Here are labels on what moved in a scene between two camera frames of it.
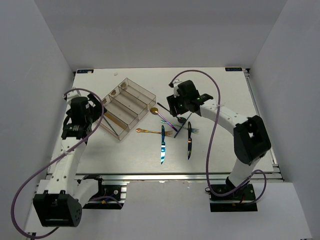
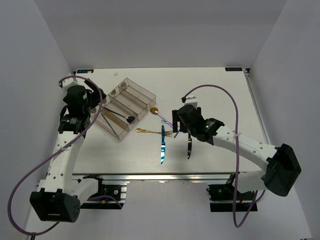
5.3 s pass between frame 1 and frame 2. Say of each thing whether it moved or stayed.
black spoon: moved
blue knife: stayed
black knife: stayed
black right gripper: moved
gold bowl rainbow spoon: stayed
